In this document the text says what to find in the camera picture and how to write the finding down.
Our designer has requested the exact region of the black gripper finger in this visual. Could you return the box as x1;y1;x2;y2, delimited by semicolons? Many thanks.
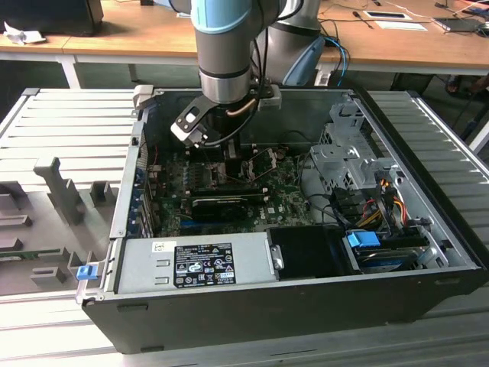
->
224;138;243;179

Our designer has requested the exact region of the metal socket cover frame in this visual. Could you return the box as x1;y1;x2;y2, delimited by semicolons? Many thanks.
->
243;147;279;181

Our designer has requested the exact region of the CPU socket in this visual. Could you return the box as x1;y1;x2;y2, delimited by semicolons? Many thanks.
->
206;159;253;187

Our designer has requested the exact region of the black graphics card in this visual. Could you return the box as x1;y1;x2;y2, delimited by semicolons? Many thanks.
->
189;195;248;223

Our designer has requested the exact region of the green motherboard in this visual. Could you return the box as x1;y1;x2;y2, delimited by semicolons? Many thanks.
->
152;143;318;236

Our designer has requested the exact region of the grey plastic case latch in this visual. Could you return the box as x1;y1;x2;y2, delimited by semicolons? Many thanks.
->
132;84;154;112

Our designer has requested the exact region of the pale blue teach pendant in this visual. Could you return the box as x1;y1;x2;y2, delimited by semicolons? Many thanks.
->
283;36;326;87

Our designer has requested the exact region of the silver metal drive cage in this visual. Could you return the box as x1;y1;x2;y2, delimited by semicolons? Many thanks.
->
309;93;406;200

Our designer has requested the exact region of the black plastic shroud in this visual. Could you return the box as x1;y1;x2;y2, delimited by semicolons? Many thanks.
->
264;224;347;279

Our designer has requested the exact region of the long wooden desk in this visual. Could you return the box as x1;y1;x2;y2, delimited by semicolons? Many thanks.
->
0;0;489;91

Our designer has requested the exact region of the silver power supply box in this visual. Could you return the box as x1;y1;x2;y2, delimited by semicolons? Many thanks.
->
116;232;277;294

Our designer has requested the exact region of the hard disk in blue carrier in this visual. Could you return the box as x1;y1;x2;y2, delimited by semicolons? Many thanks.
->
343;230;427;274

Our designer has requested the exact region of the open black PC case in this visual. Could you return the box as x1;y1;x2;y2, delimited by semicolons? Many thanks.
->
78;86;489;355

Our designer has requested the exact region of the blue plastic latch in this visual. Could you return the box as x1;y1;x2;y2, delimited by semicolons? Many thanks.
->
76;265;96;283

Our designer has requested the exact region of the white paper sheet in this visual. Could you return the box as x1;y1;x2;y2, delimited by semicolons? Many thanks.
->
374;20;429;32

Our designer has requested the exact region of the grey parts rack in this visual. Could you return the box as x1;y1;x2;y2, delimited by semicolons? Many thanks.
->
0;155;121;297

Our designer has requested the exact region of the large black box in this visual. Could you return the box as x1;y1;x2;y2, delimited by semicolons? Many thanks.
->
0;0;105;37

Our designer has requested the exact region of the green RAM stick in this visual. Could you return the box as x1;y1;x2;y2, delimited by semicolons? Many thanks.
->
0;248;64;263

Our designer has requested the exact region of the crumpled white paper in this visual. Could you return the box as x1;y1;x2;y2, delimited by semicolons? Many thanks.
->
2;21;47;46

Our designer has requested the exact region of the dark closed notebook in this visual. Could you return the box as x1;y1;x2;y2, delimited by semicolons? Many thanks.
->
431;17;484;34

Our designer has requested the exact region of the copper coloured cable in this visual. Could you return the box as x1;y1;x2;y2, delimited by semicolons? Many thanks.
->
225;97;261;116

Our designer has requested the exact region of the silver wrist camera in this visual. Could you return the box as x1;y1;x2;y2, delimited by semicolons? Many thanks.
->
170;97;210;149

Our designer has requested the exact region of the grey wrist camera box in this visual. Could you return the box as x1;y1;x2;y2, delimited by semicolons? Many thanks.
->
257;84;283;112

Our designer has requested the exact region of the thin red wire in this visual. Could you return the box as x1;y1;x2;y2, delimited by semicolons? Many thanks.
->
147;144;164;180

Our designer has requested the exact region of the blue cable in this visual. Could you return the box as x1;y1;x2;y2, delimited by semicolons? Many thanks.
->
330;36;351;89

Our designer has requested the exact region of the coloured power wire bundle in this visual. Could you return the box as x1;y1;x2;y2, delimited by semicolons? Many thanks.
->
357;179;408;230

